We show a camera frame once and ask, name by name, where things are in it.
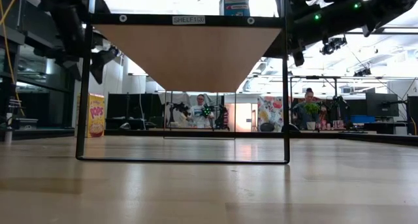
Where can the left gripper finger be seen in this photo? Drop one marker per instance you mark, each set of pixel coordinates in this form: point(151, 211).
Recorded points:
point(73, 70)
point(102, 64)

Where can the yellow Corn Pops cereal box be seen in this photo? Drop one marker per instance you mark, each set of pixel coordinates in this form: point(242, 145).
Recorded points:
point(97, 119)

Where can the blue Rice Krispies cereal box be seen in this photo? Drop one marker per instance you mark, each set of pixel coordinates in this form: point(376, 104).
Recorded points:
point(235, 8)

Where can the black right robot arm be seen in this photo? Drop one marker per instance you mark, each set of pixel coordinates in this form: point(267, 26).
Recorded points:
point(359, 15)

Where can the black background robot arm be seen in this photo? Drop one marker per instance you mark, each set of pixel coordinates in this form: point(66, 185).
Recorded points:
point(222, 118)
point(178, 108)

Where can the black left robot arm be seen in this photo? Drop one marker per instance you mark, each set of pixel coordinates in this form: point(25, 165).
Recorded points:
point(65, 18)

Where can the black ceiling light fixture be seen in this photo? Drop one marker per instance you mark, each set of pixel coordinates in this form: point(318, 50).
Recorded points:
point(362, 72)
point(330, 47)

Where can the dark glass partition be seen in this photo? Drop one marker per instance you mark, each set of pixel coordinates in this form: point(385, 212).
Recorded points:
point(42, 96)

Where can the black partition panel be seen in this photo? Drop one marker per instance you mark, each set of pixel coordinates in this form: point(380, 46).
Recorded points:
point(147, 106)

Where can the grey container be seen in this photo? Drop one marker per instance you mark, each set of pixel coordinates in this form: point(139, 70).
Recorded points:
point(26, 123)

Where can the green plant in white pot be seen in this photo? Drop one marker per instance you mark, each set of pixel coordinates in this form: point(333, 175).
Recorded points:
point(311, 108)

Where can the grey white curtain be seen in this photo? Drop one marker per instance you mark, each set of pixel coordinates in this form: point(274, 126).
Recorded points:
point(178, 97)

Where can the floral patterned cloth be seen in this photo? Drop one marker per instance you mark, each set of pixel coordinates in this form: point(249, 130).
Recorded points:
point(269, 109)

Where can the white cylinder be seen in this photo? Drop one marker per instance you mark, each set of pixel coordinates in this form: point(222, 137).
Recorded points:
point(8, 136)

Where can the blue bin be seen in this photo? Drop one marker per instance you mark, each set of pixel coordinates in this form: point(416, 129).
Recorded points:
point(362, 119)

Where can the black round bag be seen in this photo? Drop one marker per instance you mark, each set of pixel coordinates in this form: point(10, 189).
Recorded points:
point(267, 127)

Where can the black computer monitor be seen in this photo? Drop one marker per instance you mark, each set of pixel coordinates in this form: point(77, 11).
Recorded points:
point(382, 104)

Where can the black metal gantry frame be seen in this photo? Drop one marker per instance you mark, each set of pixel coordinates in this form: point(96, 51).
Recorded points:
point(313, 77)

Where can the black frame wooden shelf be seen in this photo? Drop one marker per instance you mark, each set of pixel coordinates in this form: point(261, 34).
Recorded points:
point(189, 54)

